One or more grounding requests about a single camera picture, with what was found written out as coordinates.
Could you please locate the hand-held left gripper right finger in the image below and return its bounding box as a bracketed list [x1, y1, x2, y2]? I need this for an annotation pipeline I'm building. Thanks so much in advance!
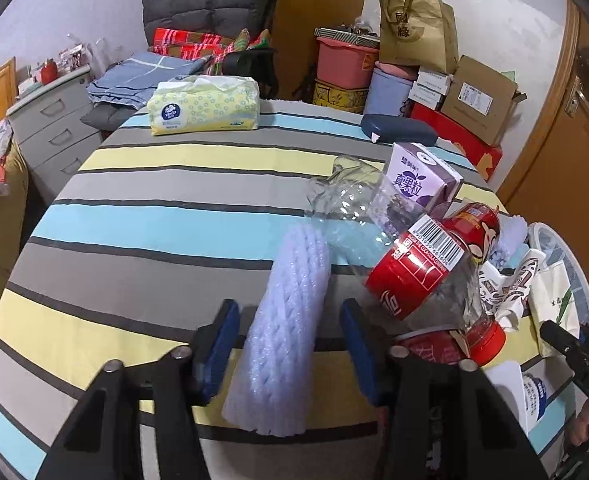
[339, 299, 550, 480]

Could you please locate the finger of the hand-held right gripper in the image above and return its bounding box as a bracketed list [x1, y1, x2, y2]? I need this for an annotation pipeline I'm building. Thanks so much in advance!
[540, 320, 582, 357]

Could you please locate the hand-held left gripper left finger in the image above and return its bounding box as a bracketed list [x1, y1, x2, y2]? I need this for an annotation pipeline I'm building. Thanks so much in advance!
[34, 299, 241, 480]

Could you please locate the white foam net sleeve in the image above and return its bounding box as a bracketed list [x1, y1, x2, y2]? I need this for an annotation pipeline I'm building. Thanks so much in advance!
[222, 223, 331, 436]

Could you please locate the white trash bin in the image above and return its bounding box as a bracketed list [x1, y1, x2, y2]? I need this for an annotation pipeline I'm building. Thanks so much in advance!
[527, 221, 589, 361]

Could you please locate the white paper cup blue print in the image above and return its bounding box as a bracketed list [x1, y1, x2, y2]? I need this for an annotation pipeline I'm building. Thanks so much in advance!
[484, 360, 547, 436]

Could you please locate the clear bottle with red label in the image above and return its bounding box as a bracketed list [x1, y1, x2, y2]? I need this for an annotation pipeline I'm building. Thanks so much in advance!
[305, 154, 507, 367]

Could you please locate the purple drink carton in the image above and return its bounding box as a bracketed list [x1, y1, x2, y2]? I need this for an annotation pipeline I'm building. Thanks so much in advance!
[385, 142, 464, 211]

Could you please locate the white bag with green print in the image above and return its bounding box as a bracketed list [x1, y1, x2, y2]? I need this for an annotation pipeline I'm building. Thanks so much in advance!
[529, 260, 575, 356]

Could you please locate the brown printed white paper bag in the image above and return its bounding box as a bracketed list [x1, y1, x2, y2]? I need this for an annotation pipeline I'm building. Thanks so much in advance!
[477, 247, 547, 331]

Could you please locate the white bubble foam piece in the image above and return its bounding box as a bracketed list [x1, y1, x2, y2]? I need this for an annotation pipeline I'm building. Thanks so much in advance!
[489, 215, 530, 271]

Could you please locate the red cartoon drink can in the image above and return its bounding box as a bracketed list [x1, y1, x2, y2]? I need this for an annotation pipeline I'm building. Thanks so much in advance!
[441, 201, 502, 266]

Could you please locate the striped tablecloth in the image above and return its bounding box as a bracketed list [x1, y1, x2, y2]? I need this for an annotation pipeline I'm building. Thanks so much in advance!
[0, 99, 585, 480]

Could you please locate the wooden door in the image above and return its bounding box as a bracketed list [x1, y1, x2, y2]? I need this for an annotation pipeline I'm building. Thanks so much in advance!
[499, 0, 589, 301]

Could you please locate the red gift box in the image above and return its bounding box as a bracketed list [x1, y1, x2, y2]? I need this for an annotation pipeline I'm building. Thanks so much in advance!
[409, 102, 503, 181]

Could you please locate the dark blue glasses case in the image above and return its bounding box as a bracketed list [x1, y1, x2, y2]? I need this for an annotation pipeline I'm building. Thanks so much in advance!
[361, 113, 437, 147]

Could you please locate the yellow tissue pack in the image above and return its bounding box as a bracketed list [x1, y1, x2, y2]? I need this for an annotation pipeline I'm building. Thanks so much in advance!
[147, 76, 260, 137]

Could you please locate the open cardboard box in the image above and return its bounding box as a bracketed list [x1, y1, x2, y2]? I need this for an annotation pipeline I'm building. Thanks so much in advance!
[441, 55, 525, 146]

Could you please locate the yellow patterned box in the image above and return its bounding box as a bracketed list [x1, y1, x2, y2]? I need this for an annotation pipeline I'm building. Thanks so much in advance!
[313, 79, 370, 113]

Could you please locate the small white box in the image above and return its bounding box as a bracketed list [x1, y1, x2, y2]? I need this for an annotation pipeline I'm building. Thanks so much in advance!
[408, 91, 445, 111]
[413, 80, 450, 98]
[417, 67, 455, 86]

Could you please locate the light blue round bin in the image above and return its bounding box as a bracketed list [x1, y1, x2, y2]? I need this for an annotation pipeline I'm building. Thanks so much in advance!
[363, 62, 420, 117]

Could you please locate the grey drawer cabinet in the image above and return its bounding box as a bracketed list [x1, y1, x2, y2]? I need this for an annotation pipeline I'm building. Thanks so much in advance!
[7, 67, 108, 206]

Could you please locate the blue folded blanket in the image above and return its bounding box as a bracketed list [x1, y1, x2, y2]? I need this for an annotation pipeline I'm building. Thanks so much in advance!
[87, 51, 210, 111]

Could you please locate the black office chair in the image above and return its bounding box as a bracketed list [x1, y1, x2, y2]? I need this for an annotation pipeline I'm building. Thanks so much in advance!
[142, 0, 285, 101]

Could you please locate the pink plastic tub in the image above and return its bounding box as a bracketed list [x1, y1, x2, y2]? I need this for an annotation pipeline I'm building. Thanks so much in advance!
[315, 35, 381, 83]

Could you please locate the red plaid cloth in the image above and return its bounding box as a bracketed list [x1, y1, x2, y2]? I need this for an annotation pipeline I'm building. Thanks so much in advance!
[150, 27, 271, 78]

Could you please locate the patterned flat box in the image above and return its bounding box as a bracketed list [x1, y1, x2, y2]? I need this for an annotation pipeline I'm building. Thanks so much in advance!
[315, 25, 380, 41]

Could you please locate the grey quilted cushion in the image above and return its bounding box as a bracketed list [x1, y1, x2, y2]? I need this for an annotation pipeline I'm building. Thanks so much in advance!
[142, 0, 270, 43]

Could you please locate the wooden wardrobe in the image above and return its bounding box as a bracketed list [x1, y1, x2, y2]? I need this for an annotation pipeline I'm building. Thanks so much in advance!
[192, 0, 372, 101]

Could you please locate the metal door handle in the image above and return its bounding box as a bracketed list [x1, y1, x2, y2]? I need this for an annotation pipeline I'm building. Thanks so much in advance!
[564, 77, 589, 118]

